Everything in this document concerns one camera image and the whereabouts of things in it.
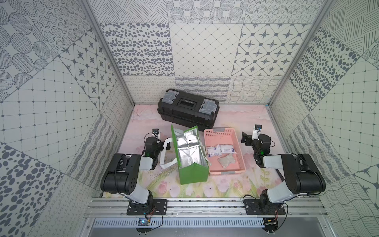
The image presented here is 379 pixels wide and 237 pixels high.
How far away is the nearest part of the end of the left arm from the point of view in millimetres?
741

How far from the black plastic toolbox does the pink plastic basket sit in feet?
0.23

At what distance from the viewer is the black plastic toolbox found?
37.3 inches

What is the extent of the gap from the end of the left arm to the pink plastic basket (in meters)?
0.28

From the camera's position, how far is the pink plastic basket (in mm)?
873

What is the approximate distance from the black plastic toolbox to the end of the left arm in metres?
0.26
